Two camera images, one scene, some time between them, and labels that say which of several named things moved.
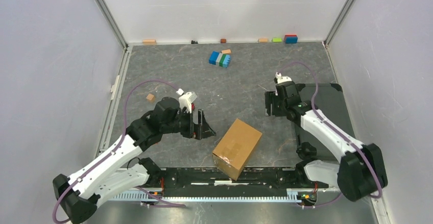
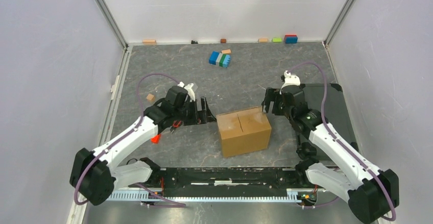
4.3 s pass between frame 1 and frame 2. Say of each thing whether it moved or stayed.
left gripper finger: moved
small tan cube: stayed
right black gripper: stayed
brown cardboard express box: moved
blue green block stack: stayed
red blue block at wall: stayed
